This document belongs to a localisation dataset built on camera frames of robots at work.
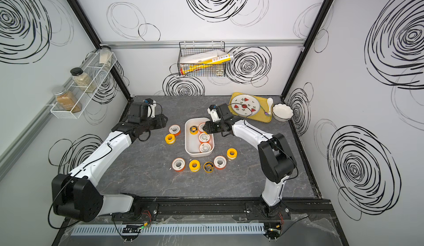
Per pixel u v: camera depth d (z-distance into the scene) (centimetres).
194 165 87
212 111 83
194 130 101
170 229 96
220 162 87
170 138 96
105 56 86
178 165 87
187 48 94
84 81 71
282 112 110
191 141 97
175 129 101
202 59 87
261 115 111
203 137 96
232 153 91
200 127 102
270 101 116
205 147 94
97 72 94
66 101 63
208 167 87
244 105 114
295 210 74
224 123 70
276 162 48
